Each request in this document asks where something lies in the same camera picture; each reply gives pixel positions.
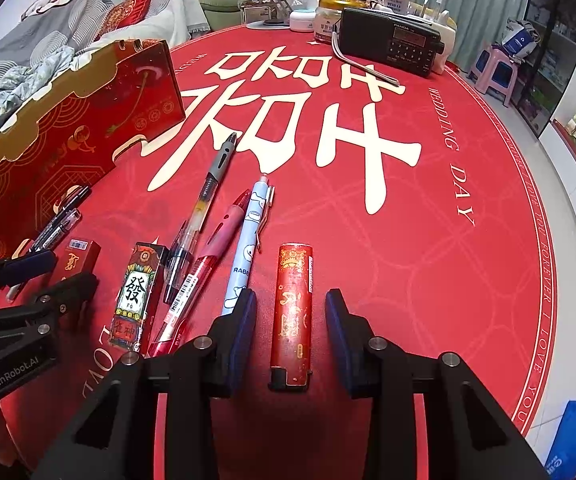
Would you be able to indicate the white throw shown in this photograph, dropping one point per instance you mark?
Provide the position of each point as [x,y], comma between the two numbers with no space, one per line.
[173,15]

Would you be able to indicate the black portable radio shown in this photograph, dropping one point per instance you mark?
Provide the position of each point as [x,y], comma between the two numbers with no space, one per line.
[387,42]

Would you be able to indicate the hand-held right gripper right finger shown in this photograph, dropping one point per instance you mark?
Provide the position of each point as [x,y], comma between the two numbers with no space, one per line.
[340,340]

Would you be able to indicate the red round table mat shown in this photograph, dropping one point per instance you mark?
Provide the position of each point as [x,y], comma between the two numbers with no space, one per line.
[417,260]

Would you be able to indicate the cream tissue box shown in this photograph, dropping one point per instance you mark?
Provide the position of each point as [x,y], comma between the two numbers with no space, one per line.
[445,27]

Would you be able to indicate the white blue bag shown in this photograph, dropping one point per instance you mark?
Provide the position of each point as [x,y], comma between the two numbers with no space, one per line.
[520,40]

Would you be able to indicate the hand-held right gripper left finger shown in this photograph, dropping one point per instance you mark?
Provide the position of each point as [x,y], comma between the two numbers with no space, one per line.
[240,340]

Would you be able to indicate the pink plastic stool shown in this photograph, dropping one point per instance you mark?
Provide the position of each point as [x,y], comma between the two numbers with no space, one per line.
[492,75]

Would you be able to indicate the black capped pen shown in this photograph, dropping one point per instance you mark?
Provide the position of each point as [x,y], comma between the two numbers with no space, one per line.
[75,199]

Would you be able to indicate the white cup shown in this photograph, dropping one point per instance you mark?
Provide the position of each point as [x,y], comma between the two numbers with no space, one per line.
[318,0]

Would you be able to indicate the grey striped blanket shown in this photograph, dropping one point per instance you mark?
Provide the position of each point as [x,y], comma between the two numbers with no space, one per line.
[43,25]

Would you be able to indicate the red gold ornate lighter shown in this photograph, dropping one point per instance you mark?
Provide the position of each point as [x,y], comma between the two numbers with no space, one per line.
[290,310]

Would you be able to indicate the red cardboard box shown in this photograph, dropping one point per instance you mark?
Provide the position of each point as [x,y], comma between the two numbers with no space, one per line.
[93,125]

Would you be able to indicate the red gel pen pink grip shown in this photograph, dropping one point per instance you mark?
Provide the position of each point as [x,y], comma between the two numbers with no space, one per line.
[208,255]

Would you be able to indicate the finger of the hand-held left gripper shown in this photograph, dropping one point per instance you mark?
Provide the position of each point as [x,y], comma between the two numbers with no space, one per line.
[28,265]
[75,292]

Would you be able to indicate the silver pen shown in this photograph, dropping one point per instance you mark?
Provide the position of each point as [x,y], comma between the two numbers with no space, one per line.
[14,292]

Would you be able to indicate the clear gel pen grey grip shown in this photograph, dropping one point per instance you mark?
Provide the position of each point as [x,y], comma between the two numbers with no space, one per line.
[203,200]

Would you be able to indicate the metal phone stand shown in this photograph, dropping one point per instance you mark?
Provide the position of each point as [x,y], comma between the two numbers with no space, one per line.
[270,2]

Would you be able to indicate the light blue patterned cloth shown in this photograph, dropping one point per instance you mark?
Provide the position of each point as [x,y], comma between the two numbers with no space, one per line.
[28,80]

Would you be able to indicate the red embroidered cushion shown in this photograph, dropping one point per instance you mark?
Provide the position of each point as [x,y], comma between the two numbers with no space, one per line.
[128,12]

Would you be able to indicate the glass jar gold lid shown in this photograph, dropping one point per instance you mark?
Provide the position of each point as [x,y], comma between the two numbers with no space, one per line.
[335,20]

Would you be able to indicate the black patterned rectangular lighter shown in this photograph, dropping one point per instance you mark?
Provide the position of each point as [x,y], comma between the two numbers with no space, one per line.
[135,295]

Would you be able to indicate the red rectangular lighter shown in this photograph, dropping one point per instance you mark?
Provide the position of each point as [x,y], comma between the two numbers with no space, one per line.
[75,260]

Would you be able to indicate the black marker pen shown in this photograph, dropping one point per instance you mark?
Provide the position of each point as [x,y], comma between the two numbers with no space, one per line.
[60,230]

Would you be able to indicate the pale blue white pen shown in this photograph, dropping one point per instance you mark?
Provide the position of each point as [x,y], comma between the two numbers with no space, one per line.
[245,240]

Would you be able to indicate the glass door cabinet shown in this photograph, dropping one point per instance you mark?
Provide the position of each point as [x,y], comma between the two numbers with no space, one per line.
[557,35]

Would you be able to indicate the white round container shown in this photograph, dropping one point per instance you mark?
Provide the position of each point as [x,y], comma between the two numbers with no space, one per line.
[302,22]

